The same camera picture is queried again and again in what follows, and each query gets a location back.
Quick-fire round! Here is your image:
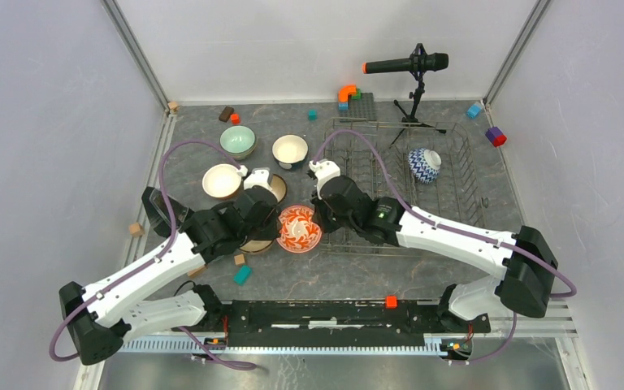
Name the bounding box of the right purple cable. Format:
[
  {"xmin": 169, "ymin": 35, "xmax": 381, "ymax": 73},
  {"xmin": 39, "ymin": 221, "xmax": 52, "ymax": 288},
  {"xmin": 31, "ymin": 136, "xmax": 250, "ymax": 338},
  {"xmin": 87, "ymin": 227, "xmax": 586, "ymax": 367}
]
[{"xmin": 311, "ymin": 128, "xmax": 578, "ymax": 366}]

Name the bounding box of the dark brown patterned bowl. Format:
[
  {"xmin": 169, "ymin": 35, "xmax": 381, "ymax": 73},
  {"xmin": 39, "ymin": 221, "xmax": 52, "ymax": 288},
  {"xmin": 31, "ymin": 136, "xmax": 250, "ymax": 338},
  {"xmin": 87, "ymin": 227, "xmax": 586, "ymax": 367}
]
[{"xmin": 270, "ymin": 174, "xmax": 288, "ymax": 204}]

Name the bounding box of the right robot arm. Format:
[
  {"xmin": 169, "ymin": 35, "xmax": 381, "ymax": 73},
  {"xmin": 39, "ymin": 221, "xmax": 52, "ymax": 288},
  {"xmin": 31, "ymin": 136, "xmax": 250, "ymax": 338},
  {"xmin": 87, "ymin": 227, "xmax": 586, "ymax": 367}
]
[{"xmin": 312, "ymin": 175, "xmax": 558, "ymax": 332}]

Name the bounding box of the orange curved block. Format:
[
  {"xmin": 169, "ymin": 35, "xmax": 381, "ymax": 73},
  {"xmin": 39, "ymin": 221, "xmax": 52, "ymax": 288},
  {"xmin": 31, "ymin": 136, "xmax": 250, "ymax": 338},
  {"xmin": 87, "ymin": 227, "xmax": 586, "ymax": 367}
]
[{"xmin": 337, "ymin": 84, "xmax": 358, "ymax": 103}]

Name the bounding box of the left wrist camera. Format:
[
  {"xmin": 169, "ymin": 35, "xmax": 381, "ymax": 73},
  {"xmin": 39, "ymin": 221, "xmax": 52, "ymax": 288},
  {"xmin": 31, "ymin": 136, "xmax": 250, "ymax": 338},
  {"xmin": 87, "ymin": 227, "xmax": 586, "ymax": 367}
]
[{"xmin": 236, "ymin": 165, "xmax": 273, "ymax": 193}]

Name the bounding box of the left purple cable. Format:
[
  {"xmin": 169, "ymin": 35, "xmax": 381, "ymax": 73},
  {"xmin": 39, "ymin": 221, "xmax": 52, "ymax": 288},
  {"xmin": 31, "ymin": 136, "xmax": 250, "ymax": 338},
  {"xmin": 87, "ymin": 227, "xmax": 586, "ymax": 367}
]
[{"xmin": 48, "ymin": 140, "xmax": 262, "ymax": 372}]

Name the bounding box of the red and white bowl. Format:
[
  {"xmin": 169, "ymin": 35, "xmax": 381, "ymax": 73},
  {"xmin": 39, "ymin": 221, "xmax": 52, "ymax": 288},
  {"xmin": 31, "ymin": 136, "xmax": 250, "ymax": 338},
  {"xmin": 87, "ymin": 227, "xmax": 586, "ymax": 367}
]
[{"xmin": 276, "ymin": 205, "xmax": 323, "ymax": 254}]

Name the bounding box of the small orange cube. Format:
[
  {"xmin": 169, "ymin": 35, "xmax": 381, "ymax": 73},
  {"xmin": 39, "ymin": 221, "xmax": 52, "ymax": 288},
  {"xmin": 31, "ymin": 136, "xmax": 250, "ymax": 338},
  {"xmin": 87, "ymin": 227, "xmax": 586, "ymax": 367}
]
[{"xmin": 384, "ymin": 296, "xmax": 398, "ymax": 309}]

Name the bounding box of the pink speckled bowl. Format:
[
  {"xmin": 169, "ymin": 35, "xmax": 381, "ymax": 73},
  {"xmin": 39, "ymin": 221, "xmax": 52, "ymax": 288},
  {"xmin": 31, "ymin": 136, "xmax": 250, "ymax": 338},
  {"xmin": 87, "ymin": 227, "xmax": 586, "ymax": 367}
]
[{"xmin": 240, "ymin": 240, "xmax": 275, "ymax": 254}]

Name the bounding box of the black microphone tripod stand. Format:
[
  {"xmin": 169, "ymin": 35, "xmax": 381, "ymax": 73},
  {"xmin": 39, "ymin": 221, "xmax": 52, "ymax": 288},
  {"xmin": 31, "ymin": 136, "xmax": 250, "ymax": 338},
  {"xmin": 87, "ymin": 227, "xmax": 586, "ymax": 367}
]
[{"xmin": 391, "ymin": 43, "xmax": 434, "ymax": 145}]

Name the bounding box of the purple and red block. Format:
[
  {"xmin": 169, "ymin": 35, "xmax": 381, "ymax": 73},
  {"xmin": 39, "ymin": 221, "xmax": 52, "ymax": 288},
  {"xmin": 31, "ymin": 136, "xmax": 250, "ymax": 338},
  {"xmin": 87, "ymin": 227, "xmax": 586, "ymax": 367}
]
[{"xmin": 485, "ymin": 127, "xmax": 507, "ymax": 148}]

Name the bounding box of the black microphone orange tip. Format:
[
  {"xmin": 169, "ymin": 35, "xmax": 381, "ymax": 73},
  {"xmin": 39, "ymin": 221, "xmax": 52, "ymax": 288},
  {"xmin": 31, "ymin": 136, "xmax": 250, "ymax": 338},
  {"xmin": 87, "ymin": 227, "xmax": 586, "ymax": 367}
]
[{"xmin": 362, "ymin": 53, "xmax": 449, "ymax": 74}]

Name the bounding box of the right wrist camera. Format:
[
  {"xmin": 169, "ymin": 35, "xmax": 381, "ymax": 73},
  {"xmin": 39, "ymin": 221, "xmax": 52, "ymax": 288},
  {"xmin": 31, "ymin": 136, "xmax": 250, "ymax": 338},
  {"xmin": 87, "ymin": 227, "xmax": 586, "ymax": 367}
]
[{"xmin": 309, "ymin": 159, "xmax": 341, "ymax": 198}]

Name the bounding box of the grey building block baseplate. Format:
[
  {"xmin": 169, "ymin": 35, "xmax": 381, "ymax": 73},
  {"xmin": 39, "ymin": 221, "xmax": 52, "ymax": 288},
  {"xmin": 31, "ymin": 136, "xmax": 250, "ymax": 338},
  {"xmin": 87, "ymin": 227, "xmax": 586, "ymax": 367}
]
[{"xmin": 338, "ymin": 92, "xmax": 377, "ymax": 122}]

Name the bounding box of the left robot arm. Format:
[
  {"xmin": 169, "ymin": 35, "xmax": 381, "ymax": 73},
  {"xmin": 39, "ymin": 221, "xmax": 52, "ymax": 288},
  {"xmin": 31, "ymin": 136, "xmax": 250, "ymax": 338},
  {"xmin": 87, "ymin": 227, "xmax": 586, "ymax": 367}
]
[{"xmin": 49, "ymin": 185, "xmax": 280, "ymax": 366}]

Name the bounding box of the orange bowl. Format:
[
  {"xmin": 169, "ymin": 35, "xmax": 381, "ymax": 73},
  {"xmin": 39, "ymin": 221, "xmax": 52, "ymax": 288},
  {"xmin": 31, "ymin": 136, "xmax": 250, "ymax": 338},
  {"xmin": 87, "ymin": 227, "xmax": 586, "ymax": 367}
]
[{"xmin": 201, "ymin": 163, "xmax": 242, "ymax": 199}]

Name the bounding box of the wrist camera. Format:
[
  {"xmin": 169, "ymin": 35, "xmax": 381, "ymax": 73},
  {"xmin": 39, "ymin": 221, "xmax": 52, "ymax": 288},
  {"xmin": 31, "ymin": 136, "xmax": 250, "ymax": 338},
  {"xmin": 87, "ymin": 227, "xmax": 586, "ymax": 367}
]
[
  {"xmin": 236, "ymin": 165, "xmax": 273, "ymax": 193},
  {"xmin": 309, "ymin": 159, "xmax": 341, "ymax": 198}
]

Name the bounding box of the purple cable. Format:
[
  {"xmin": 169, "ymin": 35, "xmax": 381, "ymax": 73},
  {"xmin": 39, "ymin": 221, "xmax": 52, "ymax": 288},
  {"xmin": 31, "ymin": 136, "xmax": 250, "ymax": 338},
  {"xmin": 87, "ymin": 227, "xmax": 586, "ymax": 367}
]
[
  {"xmin": 48, "ymin": 140, "xmax": 262, "ymax": 372},
  {"xmin": 311, "ymin": 128, "xmax": 578, "ymax": 366}
]

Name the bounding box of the green block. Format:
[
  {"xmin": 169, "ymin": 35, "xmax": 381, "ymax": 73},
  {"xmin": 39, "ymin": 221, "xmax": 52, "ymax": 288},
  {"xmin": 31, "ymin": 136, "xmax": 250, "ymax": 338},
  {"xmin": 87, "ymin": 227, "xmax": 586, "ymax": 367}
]
[{"xmin": 349, "ymin": 88, "xmax": 362, "ymax": 100}]

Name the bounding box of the teal and white bowl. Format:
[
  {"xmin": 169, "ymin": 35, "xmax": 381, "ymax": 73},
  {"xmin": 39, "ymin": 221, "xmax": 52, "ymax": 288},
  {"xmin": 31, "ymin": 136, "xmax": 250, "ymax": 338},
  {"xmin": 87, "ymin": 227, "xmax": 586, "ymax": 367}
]
[{"xmin": 271, "ymin": 134, "xmax": 309, "ymax": 171}]

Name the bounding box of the teal block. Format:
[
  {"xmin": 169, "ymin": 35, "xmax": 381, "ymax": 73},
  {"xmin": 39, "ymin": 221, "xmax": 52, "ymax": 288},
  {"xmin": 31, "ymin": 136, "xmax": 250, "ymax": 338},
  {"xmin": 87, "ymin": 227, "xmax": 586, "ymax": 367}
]
[{"xmin": 233, "ymin": 265, "xmax": 252, "ymax": 286}]

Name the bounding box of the black clear-top box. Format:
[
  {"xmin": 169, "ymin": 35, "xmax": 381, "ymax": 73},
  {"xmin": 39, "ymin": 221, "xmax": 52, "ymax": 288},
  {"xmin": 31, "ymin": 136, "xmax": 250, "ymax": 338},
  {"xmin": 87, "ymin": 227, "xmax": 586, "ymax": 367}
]
[{"xmin": 141, "ymin": 186, "xmax": 193, "ymax": 238}]

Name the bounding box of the tan wooden brick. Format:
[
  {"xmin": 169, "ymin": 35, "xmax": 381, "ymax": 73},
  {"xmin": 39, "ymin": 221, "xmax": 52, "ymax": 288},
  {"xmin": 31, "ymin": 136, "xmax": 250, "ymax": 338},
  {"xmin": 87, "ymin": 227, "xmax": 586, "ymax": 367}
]
[{"xmin": 187, "ymin": 266, "xmax": 207, "ymax": 278}]

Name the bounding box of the grey wire dish rack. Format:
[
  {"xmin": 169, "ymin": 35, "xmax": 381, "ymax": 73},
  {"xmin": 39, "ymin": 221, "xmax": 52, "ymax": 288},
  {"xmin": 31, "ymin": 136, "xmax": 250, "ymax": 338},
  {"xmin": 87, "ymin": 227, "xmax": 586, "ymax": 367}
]
[{"xmin": 323, "ymin": 118, "xmax": 488, "ymax": 228}]

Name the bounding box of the wooden cube at wall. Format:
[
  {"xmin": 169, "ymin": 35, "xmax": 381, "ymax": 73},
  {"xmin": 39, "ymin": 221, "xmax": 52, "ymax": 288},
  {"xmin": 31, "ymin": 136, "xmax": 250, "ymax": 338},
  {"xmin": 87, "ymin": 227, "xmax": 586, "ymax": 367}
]
[{"xmin": 128, "ymin": 223, "xmax": 145, "ymax": 237}]

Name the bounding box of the brown block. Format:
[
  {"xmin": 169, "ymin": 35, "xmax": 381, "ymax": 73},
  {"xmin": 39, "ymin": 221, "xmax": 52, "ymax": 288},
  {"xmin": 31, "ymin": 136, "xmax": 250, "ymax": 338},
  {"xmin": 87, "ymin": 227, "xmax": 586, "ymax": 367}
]
[{"xmin": 219, "ymin": 106, "xmax": 235, "ymax": 123}]

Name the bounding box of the light blue block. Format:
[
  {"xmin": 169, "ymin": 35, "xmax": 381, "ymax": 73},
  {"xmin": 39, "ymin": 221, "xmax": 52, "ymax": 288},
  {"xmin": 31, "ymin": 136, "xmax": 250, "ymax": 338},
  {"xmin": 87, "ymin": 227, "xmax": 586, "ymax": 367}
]
[{"xmin": 466, "ymin": 102, "xmax": 484, "ymax": 119}]

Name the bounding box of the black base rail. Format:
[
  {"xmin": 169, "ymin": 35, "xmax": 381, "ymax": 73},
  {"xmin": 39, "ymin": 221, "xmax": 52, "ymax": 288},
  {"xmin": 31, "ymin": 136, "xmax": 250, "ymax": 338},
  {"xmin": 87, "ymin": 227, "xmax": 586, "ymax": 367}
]
[{"xmin": 171, "ymin": 299, "xmax": 491, "ymax": 349}]

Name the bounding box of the blue zigzag pattern bowl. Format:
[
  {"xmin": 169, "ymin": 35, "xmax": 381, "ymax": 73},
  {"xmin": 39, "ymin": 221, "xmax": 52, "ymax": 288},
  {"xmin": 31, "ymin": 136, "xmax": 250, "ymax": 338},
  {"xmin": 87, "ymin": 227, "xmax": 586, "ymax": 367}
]
[{"xmin": 408, "ymin": 148, "xmax": 442, "ymax": 184}]

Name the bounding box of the mint green flower bowl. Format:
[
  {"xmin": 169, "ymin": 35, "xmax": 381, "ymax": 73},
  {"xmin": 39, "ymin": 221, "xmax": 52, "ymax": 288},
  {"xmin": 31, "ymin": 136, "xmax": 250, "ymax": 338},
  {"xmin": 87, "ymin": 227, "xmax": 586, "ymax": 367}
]
[{"xmin": 219, "ymin": 125, "xmax": 257, "ymax": 160}]

